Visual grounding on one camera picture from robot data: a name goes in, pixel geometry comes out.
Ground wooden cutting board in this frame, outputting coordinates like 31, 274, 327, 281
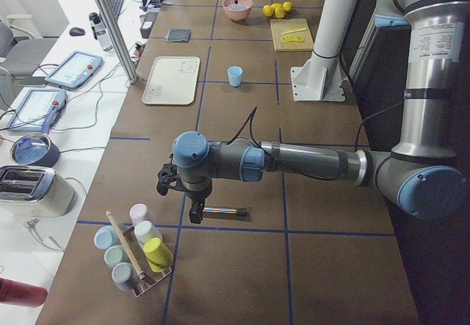
270, 18, 314, 52

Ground white toaster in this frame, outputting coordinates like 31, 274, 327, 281
1, 165, 75, 217

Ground teach pendant tablet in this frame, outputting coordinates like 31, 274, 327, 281
45, 51, 103, 90
7, 88, 67, 132

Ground red bottle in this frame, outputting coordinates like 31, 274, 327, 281
1, 278, 48, 307

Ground light blue rack cup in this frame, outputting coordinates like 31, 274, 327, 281
93, 225, 120, 250

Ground black power box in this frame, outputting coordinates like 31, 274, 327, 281
140, 12, 158, 39

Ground grey-green cup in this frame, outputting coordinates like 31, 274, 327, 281
104, 244, 129, 269

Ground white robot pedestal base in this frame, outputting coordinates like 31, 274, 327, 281
291, 0, 357, 102

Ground yellow plastic knife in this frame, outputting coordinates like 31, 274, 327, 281
281, 27, 307, 35

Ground aluminium frame post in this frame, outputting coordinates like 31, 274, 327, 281
95, 0, 138, 84

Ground blue pot with lid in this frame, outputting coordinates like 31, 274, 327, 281
10, 133, 60, 167

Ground clear water bottle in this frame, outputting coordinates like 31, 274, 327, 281
89, 12, 113, 51

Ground pink bowl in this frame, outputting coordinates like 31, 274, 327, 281
223, 0, 253, 21

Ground white bear tray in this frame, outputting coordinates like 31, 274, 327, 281
142, 56, 200, 106

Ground steel muddler black tip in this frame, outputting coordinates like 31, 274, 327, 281
203, 208, 247, 217

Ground black computer mouse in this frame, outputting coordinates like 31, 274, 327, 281
69, 27, 85, 37

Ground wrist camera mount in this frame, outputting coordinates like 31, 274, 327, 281
156, 154, 185, 196

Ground light blue plastic cup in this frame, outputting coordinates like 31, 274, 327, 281
227, 65, 243, 87

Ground yellow-green cup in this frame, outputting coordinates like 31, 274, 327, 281
143, 237, 173, 272

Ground whole yellow lemon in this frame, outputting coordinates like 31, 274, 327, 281
274, 7, 286, 19
262, 4, 274, 18
271, 3, 283, 10
283, 1, 293, 12

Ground ice cubes pile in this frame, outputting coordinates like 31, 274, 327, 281
226, 1, 250, 11

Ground white cup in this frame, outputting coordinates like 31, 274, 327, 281
134, 220, 163, 249

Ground grey rack cup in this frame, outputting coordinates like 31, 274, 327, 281
112, 262, 139, 291

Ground black keyboard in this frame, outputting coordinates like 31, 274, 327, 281
107, 0, 125, 20

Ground wooden rack handle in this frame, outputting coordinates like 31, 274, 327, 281
106, 211, 145, 280

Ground white wire cup rack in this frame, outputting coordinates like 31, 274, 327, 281
123, 226, 173, 297

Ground pink cup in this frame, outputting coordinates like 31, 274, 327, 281
129, 203, 156, 226

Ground grey folded cloth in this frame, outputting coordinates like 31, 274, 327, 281
165, 28, 191, 43

